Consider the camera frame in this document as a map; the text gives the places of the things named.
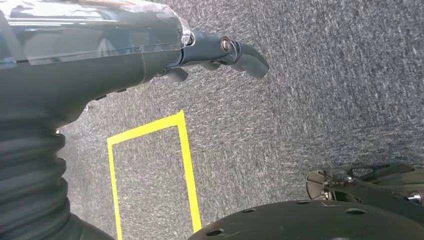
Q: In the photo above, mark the black caster bracket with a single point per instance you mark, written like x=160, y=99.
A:
x=364, y=195

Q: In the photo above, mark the yellow floor tape square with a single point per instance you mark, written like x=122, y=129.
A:
x=188, y=165

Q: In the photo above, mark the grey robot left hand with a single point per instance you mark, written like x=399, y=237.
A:
x=82, y=59

